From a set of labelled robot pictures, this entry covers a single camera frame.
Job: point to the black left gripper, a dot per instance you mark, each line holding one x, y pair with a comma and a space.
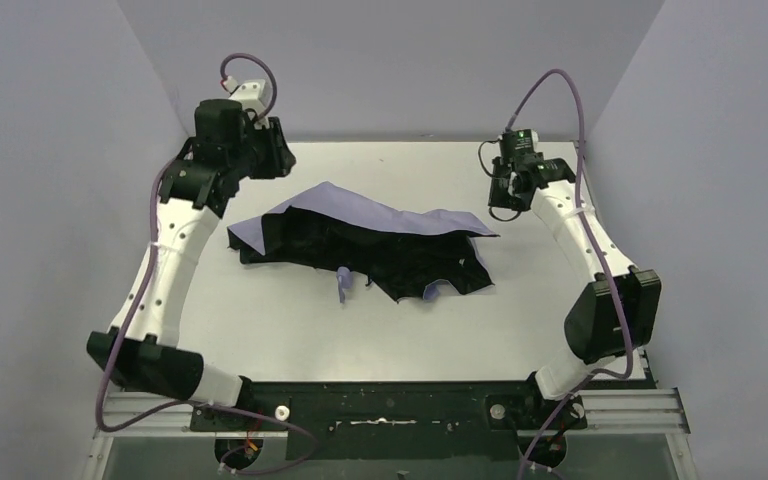
275, 154

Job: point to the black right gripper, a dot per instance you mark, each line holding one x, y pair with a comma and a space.
502, 192

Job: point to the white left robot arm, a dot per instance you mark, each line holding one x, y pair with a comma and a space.
233, 140

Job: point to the aluminium frame rail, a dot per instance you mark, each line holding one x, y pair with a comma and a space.
600, 434

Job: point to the purple folding umbrella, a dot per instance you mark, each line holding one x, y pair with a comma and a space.
406, 254

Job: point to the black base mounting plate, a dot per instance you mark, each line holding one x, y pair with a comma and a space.
404, 420

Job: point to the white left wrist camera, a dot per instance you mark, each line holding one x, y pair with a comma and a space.
255, 95

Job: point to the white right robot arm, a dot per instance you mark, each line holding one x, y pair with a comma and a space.
616, 310

